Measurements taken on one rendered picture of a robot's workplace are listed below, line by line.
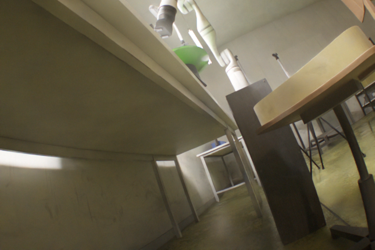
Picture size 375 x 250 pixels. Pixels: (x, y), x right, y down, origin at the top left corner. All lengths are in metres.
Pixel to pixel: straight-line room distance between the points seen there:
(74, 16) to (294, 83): 0.46
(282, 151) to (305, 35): 6.06
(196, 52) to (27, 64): 0.71
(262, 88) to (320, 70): 0.63
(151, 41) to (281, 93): 0.36
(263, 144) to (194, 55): 0.54
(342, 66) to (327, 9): 7.58
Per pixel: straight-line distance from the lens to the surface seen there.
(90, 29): 0.40
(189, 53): 0.89
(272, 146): 0.94
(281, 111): 0.45
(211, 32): 1.18
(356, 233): 0.76
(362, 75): 0.53
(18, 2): 0.46
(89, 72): 0.60
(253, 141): 0.94
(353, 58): 0.39
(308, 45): 6.62
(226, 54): 1.19
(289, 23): 7.05
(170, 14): 0.78
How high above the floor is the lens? 0.50
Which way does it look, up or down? 21 degrees up
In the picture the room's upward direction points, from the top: 20 degrees counter-clockwise
